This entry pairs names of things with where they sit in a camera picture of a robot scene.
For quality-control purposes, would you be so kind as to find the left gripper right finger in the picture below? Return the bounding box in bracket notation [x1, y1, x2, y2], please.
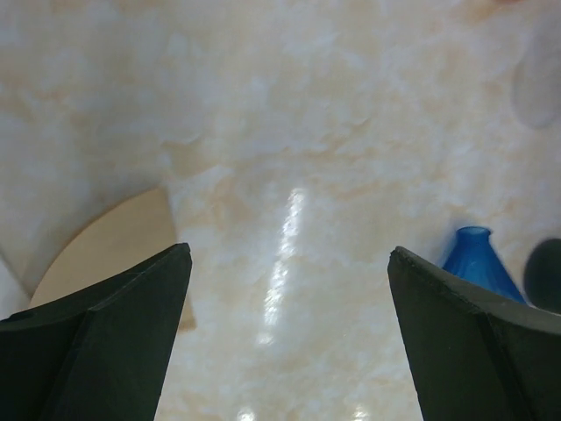
[387, 246, 560, 420]

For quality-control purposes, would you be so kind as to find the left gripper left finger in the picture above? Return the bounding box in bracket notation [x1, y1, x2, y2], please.
[1, 243, 192, 420]

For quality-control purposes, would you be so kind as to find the brown paper coffee filter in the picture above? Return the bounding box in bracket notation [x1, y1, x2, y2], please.
[28, 187, 196, 330]

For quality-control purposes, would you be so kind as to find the dark carafe with red lid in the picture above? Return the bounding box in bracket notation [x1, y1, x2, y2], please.
[523, 238, 561, 313]

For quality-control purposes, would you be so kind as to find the clear glass carafe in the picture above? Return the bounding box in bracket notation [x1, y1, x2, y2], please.
[512, 39, 560, 129]

